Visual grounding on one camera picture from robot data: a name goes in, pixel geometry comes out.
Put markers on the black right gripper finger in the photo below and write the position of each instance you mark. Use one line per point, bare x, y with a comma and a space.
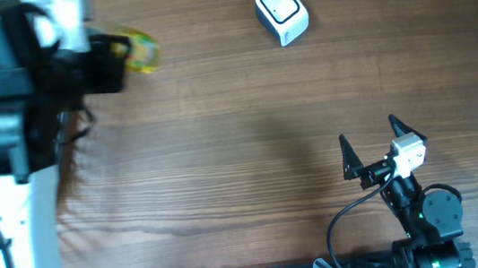
352, 165
400, 129

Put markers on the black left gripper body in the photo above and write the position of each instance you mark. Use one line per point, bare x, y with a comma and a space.
109, 65

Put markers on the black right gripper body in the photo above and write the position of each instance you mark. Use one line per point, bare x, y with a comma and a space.
375, 173

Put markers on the yellow liquid Vim bottle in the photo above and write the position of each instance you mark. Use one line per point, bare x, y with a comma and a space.
139, 50

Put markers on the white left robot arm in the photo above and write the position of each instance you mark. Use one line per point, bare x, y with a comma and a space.
33, 127

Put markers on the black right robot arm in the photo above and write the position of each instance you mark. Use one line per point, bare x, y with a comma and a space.
430, 216

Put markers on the white barcode scanner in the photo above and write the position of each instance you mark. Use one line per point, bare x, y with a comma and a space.
286, 20

